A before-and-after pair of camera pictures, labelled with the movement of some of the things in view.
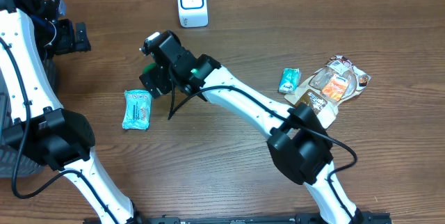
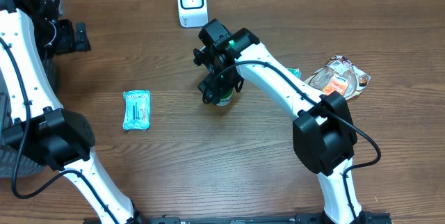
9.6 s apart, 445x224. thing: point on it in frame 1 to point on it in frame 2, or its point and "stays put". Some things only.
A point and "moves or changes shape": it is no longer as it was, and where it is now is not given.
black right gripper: (159, 76) to (215, 88)
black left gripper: (69, 44) stays put
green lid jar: (149, 66) moves or changes shape
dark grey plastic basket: (28, 165) stays put
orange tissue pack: (335, 88) stays put
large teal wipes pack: (137, 109) stays put
